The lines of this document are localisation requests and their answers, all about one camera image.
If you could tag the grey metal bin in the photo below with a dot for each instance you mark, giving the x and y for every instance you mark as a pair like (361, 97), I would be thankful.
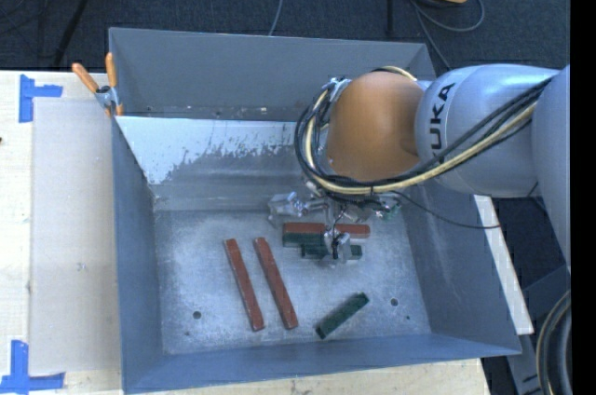
(209, 272)

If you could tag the dark green flat block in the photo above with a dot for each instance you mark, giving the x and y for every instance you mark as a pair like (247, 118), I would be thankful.
(342, 315)
(300, 240)
(314, 251)

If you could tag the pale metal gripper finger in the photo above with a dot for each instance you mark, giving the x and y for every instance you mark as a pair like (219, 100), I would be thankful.
(285, 201)
(285, 216)

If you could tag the pale wood flat board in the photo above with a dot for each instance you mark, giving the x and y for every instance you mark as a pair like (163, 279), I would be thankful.
(70, 221)

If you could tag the red-brown flat block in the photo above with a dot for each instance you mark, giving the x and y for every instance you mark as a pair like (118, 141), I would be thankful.
(302, 227)
(244, 286)
(275, 283)

